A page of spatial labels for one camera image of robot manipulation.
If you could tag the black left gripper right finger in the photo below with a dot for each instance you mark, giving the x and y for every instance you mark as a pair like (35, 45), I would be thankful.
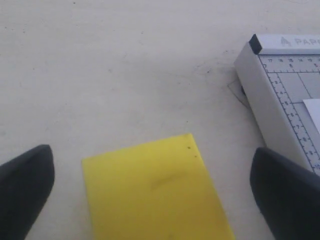
(287, 195)

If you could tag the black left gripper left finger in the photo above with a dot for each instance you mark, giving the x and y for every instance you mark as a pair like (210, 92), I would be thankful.
(26, 182)

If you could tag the white paper sheet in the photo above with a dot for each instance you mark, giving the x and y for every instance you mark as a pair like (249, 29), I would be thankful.
(313, 108)

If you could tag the grey metal paper cutter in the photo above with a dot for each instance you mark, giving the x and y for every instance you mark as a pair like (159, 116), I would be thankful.
(277, 72)

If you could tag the yellow foam cube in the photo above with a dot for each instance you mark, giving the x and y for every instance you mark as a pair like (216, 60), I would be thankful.
(160, 190)

